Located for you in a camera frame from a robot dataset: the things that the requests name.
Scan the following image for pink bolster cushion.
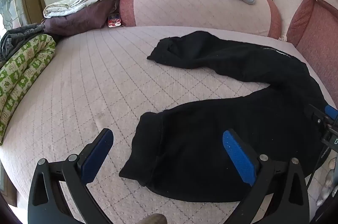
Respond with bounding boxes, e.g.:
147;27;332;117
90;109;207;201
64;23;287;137
119;0;282;40

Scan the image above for dark grey garment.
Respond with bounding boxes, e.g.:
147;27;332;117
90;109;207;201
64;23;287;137
0;23;46;62

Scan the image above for green patterned blanket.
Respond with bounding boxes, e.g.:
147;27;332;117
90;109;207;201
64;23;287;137
0;34;57;146

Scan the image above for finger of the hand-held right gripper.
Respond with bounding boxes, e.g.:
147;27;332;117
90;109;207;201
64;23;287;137
308;104;338;124

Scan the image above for black cable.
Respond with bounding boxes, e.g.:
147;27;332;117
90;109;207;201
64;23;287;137
306;147;331;187

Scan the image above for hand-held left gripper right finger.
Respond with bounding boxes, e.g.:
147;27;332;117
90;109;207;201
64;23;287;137
222;129;310;224

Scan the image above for red and white packet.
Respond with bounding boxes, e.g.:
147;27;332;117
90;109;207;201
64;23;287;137
107;14;122;28

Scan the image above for pale grey object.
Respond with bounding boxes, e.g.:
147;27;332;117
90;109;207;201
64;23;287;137
315;157;338;207

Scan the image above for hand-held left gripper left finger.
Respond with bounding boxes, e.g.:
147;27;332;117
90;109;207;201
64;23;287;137
28;128;117;224

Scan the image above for black pants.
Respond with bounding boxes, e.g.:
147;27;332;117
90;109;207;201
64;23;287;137
119;31;329;203

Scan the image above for large pink headboard cushion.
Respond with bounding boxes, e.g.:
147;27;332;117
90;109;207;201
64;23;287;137
286;0;338;101

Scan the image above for purple blanket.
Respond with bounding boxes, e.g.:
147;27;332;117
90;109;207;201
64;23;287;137
44;0;122;37

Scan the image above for pink quilted bed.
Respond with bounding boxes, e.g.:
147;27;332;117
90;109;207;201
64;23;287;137
0;26;338;224

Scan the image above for window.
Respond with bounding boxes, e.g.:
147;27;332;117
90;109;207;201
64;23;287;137
0;0;30;36

